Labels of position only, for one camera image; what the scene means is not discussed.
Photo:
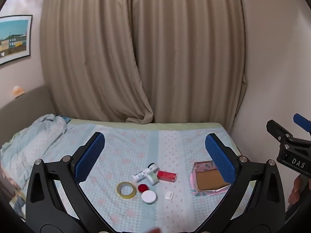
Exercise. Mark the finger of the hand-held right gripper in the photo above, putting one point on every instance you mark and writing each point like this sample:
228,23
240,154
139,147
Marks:
277,129
300,120

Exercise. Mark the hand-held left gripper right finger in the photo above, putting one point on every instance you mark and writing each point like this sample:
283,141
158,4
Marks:
220,157

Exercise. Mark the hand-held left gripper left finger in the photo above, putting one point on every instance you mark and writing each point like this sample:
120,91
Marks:
90,155

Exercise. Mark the pink cardboard box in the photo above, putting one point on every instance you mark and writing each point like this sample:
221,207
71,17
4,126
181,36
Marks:
209,180

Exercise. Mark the yellow tape roll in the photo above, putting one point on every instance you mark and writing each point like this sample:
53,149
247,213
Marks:
126,190

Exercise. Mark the white labelled bottle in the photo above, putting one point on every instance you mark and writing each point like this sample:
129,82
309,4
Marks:
140,176

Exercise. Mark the red carton box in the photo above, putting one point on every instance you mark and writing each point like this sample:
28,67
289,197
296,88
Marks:
166,176

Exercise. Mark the red round cap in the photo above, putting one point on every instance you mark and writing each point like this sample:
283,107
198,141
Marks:
143,188

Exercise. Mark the white earbuds case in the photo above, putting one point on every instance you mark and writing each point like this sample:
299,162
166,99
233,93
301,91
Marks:
169,195

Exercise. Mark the person's right hand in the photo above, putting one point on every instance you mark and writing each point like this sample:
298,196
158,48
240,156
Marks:
295,190

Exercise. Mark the crumpled light blue blanket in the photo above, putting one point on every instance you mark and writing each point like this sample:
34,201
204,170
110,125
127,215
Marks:
34,140

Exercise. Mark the grey padded headboard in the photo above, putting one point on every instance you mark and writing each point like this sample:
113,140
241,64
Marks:
24,104

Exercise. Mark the small orange figurine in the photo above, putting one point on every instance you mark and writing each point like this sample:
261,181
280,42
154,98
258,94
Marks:
17,91

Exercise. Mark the framed wall poster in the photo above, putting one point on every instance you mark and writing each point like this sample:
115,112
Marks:
14,38

